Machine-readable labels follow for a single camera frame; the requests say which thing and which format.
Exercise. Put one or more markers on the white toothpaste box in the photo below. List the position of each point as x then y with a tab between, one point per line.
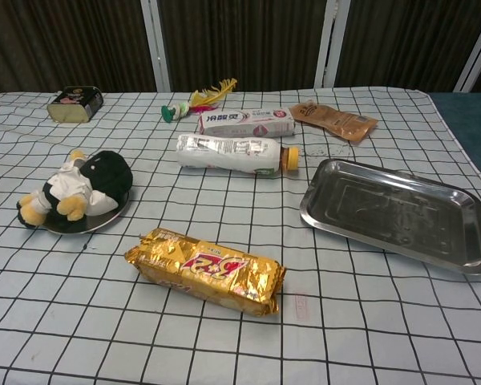
244	120

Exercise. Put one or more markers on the brown sauce pouch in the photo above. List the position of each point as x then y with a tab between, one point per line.
336	120

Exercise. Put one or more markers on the round steel plate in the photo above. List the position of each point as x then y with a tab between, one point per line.
100	222

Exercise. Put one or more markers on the white black checkered tablecloth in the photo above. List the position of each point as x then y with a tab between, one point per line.
344	321

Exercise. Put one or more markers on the white bottle yellow cap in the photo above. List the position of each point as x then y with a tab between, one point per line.
224	154

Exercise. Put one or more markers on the gold biscuit packet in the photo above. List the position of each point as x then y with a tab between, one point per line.
208	272

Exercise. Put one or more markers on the dark rectangular tin can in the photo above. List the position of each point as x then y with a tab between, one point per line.
70	112

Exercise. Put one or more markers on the rectangular steel tray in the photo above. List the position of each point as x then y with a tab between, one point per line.
385	208

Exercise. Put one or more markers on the black white plush penguin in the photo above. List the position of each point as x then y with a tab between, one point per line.
108	172

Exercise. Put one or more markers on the white partition post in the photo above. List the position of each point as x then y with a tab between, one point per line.
477	60
156	44
330	40

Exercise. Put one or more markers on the feather shuttlecock green base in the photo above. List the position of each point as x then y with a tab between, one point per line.
169	113

